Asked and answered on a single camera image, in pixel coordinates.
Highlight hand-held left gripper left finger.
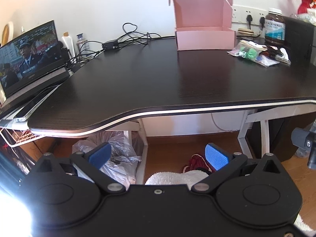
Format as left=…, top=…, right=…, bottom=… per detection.
left=30, top=142, right=127, bottom=195

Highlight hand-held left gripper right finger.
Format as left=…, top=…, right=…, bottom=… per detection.
left=191, top=143, right=287, bottom=194

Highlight pink cardboard box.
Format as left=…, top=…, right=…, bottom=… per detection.
left=168, top=0, right=237, bottom=51

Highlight red slipper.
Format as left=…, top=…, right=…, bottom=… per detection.
left=182, top=154, right=216, bottom=176

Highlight grey plastic trash bag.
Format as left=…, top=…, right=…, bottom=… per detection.
left=72, top=131, right=144, bottom=188

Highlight white fluffy cloth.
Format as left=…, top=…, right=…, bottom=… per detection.
left=145, top=171, right=210, bottom=185

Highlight black smartphone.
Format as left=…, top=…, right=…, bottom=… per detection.
left=13, top=85, right=62, bottom=122

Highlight black storage cabinet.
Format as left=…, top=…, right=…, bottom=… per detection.
left=281, top=15, right=316, bottom=66

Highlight clear bag of green beads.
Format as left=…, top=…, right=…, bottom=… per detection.
left=227, top=41, right=262, bottom=62

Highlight white paper packets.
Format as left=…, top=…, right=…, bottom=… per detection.
left=241, top=39, right=268, bottom=50

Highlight black power adapter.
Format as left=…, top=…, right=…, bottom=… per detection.
left=102, top=39, right=119, bottom=50

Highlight clear plastic bottle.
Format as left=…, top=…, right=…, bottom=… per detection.
left=76, top=33, right=87, bottom=54

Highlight white tube with wooden cap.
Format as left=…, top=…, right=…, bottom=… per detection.
left=62, top=32, right=76, bottom=58

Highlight brown supplement bottle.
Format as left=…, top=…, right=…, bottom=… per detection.
left=265, top=8, right=286, bottom=46

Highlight black laptop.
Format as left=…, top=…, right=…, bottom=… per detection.
left=0, top=20, right=71, bottom=119

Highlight cotton swab box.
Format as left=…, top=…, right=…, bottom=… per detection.
left=295, top=12, right=316, bottom=25

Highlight red ribbed vase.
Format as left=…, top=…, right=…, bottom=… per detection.
left=297, top=0, right=314, bottom=15

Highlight white desk leg frame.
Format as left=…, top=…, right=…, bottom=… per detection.
left=123, top=121, right=149, bottom=185
left=237, top=111, right=272, bottom=159

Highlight white wire basket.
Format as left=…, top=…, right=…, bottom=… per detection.
left=0, top=125, right=41, bottom=149

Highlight black tangled cables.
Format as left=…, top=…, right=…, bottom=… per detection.
left=66, top=23, right=177, bottom=66

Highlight white wall socket panel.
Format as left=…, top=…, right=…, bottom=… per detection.
left=232, top=4, right=272, bottom=26

